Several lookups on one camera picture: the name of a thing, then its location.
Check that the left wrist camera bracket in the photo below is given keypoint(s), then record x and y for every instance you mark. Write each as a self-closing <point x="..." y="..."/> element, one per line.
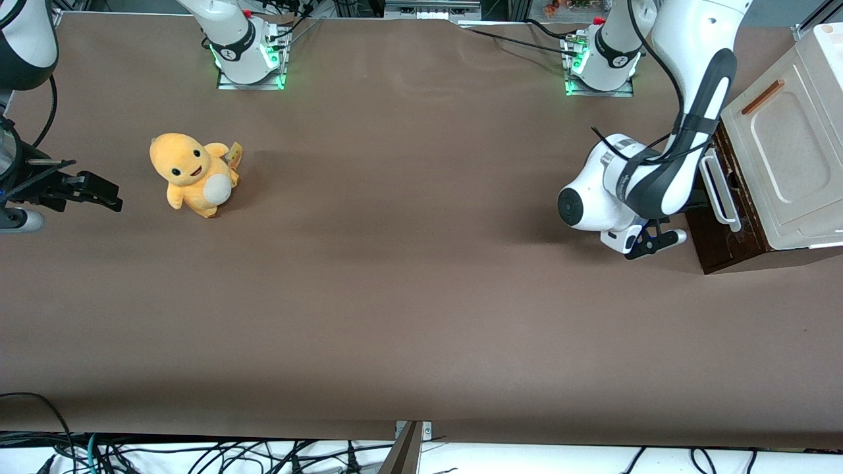
<point x="649" y="247"/>

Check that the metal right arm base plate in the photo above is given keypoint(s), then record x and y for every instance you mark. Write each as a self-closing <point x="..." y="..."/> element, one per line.
<point x="227" y="83"/>

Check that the orange strip on cabinet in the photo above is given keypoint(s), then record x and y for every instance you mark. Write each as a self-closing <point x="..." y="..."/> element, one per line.
<point x="762" y="97"/>

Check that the yellow plush toy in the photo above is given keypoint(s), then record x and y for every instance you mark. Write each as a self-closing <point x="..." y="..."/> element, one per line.
<point x="191" y="168"/>

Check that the grey network switch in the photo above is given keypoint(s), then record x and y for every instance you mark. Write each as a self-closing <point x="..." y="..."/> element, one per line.
<point x="431" y="9"/>

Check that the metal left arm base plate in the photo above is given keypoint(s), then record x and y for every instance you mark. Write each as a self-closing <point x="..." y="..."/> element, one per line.
<point x="622" y="89"/>

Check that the brown table cover mat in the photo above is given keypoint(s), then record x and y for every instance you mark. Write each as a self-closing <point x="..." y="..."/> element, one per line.
<point x="408" y="263"/>

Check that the white cabinet with drawer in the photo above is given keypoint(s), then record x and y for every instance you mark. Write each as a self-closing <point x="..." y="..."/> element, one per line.
<point x="790" y="151"/>

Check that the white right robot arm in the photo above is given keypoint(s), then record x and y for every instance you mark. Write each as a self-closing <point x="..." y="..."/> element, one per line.
<point x="230" y="33"/>

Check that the colourful small objects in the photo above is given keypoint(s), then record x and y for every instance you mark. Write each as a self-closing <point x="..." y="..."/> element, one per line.
<point x="566" y="5"/>

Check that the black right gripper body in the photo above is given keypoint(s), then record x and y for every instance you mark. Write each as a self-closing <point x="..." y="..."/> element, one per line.
<point x="33" y="176"/>

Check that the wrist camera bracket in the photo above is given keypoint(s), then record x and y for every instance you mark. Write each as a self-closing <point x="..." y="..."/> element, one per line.
<point x="649" y="247"/>
<point x="20" y="220"/>

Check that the metal clamp bracket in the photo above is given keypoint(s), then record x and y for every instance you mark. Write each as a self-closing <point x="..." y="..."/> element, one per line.
<point x="427" y="431"/>

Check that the brown post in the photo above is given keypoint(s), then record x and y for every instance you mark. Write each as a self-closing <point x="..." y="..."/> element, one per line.
<point x="402" y="457"/>

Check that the aluminium frame profile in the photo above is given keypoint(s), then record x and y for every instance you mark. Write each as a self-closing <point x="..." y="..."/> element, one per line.
<point x="813" y="16"/>

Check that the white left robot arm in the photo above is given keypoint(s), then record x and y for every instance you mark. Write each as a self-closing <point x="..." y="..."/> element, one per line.
<point x="698" y="39"/>

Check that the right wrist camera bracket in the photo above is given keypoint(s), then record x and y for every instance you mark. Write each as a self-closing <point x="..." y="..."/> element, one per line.
<point x="20" y="220"/>

